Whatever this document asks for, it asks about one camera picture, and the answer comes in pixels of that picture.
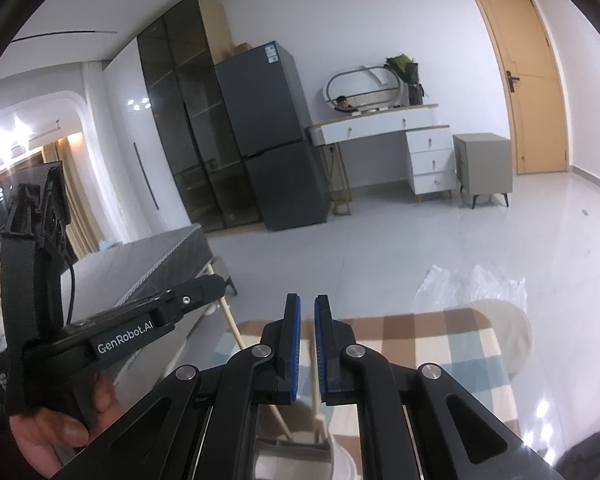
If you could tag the dark grey refrigerator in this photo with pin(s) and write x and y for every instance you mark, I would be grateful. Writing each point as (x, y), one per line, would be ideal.
(270, 135)

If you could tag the yellow wooden door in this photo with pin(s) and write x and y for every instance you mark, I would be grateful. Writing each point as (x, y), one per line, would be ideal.
(530, 85)

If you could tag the white and grey utensil holder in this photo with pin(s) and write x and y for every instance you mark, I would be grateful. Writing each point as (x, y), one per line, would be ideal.
(342, 465)

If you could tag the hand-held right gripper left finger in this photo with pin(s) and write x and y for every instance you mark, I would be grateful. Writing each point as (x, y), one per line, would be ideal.
(292, 345)

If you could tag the small cardboard box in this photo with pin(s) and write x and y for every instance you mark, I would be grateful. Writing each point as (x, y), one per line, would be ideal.
(241, 50)

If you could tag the light blue object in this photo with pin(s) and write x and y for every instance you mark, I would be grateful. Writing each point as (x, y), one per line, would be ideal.
(107, 245)

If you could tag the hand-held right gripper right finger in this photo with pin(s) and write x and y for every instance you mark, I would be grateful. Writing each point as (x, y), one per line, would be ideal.
(322, 345)

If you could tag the grey nightstand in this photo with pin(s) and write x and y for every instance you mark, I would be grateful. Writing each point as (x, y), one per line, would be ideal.
(482, 165)

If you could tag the person's left hand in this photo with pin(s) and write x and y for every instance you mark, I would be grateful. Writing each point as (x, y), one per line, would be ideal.
(55, 430)

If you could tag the clear plastic sheet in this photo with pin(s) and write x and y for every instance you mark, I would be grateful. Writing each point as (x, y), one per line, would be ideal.
(460, 285)

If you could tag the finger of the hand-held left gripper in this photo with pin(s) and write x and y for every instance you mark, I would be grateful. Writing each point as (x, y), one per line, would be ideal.
(195, 297)

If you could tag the dark cloth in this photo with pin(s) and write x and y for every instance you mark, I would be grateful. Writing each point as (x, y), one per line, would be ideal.
(595, 460)

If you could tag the wrapped flower bouquet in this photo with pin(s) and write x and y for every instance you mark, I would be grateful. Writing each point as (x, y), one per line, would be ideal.
(407, 75)

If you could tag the checkered tablecloth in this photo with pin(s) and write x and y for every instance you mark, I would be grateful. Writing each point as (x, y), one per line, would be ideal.
(430, 340)

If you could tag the white vanity desk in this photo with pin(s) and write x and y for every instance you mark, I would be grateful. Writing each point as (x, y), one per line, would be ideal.
(430, 155)

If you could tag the oval mirror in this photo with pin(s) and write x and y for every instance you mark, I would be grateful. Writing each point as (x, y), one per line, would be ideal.
(375, 95)

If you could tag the dark glass cabinet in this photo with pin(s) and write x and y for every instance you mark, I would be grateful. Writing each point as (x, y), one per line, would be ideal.
(195, 110)

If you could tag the gold metal stool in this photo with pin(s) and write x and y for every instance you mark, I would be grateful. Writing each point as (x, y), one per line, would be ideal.
(339, 180)

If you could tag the white wardrobe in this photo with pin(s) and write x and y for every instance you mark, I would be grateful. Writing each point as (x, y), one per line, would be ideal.
(130, 135)

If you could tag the row of ceiling lights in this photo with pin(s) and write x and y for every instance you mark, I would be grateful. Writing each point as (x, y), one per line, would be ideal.
(5, 140)

